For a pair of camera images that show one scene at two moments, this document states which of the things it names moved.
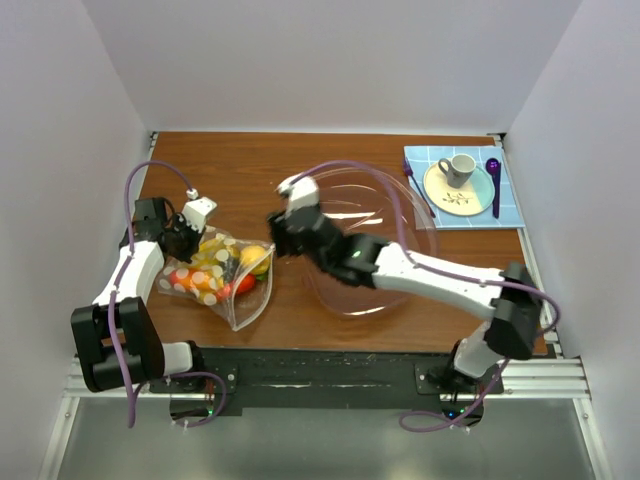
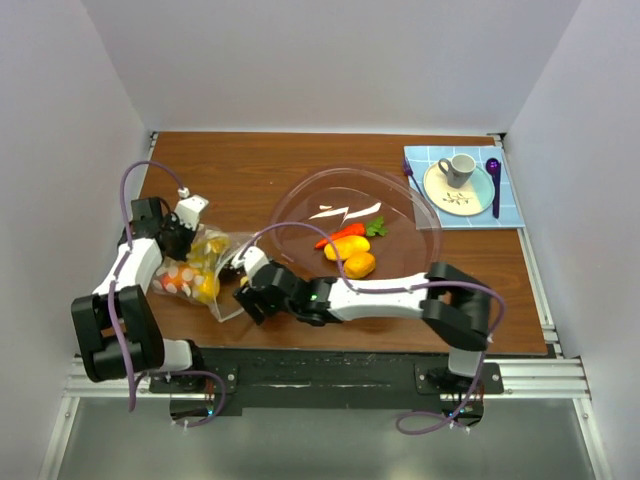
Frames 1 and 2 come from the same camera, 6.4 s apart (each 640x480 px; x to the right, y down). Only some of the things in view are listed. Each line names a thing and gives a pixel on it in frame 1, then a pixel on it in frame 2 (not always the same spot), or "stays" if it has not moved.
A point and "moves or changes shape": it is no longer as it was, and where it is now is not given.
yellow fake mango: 212,253 moves or changes shape
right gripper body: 278,221 -> 284,307
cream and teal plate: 472,199 stays
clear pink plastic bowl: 371,200 stays
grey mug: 460,169 stays
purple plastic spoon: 494,166 stays
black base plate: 326,381 stays
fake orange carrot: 238,286 -> 371,228
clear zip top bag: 228,274 moves or changes shape
